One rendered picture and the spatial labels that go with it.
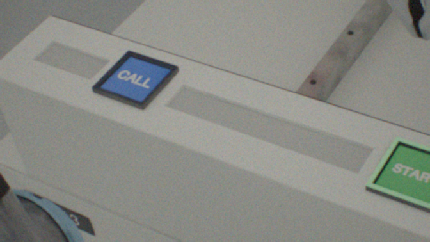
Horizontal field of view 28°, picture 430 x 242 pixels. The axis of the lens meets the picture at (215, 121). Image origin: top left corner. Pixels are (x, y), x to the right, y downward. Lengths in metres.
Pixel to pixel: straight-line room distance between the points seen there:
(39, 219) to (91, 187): 0.26
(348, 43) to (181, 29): 0.21
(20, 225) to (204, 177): 0.21
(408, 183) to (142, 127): 0.22
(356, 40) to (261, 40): 0.12
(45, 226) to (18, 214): 0.03
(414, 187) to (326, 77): 0.29
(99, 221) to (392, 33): 0.39
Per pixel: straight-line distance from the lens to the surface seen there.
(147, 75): 0.77
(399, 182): 0.66
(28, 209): 0.60
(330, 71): 0.92
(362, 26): 0.98
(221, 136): 0.71
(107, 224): 0.89
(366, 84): 0.95
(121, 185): 0.81
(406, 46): 1.00
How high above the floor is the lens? 1.45
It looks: 43 degrees down
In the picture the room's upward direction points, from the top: 10 degrees counter-clockwise
